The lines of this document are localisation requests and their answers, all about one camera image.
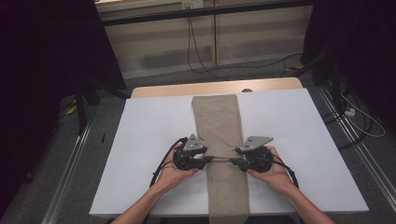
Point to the white table cover board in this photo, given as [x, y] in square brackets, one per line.
[149, 124]

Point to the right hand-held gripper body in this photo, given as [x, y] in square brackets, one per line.
[258, 160]

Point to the white power strip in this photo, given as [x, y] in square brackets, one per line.
[350, 112]

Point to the black metal stand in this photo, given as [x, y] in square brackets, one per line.
[81, 109]
[335, 81]

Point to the dark table grommet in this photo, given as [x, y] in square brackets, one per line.
[247, 90]

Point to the black horizontal bar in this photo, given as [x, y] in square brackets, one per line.
[140, 18]

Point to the person's right hand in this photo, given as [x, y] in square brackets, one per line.
[277, 179]

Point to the beige pants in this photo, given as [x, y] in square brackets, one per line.
[218, 124]

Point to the small black floor item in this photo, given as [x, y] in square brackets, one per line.
[103, 137]

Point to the white wall socket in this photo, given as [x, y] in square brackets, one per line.
[193, 3]

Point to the aluminium floor rail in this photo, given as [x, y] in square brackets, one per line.
[364, 155]
[65, 177]

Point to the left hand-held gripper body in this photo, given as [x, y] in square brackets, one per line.
[186, 158]

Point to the yellow floor tape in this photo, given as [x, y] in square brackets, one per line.
[71, 109]
[294, 67]

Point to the black curtain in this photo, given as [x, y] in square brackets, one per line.
[367, 46]
[37, 77]

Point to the person's left hand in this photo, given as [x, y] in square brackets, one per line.
[171, 175]

